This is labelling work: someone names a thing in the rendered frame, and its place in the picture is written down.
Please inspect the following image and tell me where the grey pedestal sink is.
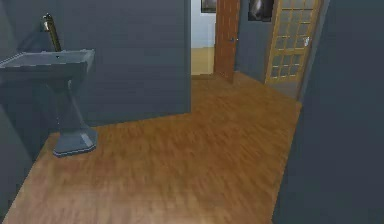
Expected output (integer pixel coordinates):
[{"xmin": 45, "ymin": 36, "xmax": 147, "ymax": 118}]
[{"xmin": 0, "ymin": 48, "xmax": 99, "ymax": 158}]

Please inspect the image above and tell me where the dark framed wall picture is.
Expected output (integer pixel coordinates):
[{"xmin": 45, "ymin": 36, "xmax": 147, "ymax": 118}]
[
  {"xmin": 247, "ymin": 0, "xmax": 275, "ymax": 23},
  {"xmin": 200, "ymin": 0, "xmax": 218, "ymax": 14}
]

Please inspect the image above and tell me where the light wooden glazed door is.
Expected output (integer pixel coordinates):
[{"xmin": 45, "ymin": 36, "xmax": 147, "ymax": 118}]
[{"xmin": 264, "ymin": 0, "xmax": 323, "ymax": 85}]

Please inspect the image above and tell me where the brass sink tap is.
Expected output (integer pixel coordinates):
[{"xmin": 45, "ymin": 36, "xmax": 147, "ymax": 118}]
[{"xmin": 41, "ymin": 12, "xmax": 63, "ymax": 53}]

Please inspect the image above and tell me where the brown wooden room door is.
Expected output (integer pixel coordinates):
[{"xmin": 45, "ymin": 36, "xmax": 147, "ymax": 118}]
[{"xmin": 213, "ymin": 0, "xmax": 241, "ymax": 84}]

